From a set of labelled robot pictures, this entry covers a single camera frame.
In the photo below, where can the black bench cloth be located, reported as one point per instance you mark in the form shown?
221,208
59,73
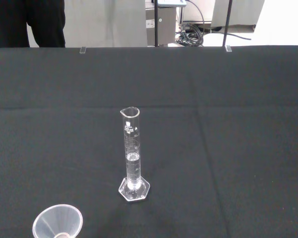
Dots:
213,124

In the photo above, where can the grey cabinet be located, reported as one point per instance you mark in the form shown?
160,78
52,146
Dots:
166,27

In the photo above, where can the clear plastic funnel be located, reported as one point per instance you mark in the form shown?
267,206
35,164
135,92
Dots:
52,220

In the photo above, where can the person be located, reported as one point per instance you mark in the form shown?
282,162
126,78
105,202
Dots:
10,22

